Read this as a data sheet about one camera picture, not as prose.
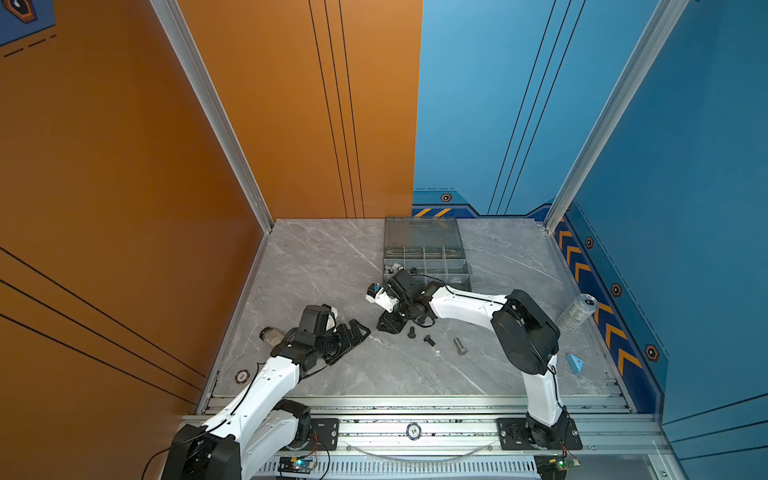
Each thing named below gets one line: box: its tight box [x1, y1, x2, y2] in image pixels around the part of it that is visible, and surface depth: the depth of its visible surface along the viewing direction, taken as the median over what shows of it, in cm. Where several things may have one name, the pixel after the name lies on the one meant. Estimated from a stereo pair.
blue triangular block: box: [566, 353, 585, 375], surface depth 84 cm
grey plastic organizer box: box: [383, 217, 472, 291], surface depth 116 cm
